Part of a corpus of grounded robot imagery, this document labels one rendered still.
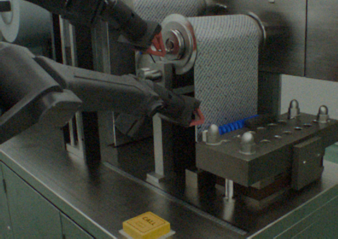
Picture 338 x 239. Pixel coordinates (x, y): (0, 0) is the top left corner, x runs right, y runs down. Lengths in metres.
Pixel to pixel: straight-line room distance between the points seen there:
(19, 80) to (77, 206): 0.58
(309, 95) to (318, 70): 2.82
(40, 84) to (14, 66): 0.04
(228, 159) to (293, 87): 3.19
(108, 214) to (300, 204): 0.44
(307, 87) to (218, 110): 2.95
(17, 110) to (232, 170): 0.56
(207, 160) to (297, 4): 0.50
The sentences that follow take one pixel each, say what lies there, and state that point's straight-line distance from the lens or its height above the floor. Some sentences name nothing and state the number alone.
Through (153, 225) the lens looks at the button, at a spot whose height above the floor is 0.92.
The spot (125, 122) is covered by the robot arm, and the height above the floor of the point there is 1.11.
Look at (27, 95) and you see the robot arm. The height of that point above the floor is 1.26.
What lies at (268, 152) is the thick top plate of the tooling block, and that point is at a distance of 0.92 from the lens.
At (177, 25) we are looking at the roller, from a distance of 1.00.
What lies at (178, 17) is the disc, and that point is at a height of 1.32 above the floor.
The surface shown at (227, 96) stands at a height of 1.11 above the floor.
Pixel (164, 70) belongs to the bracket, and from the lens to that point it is 1.02.
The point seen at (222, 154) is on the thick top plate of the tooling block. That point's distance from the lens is 0.92.
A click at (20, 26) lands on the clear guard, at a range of 1.86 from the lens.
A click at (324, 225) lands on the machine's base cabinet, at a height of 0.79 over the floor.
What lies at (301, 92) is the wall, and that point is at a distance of 4.02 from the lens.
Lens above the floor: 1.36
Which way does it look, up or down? 15 degrees down
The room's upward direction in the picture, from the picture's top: 1 degrees counter-clockwise
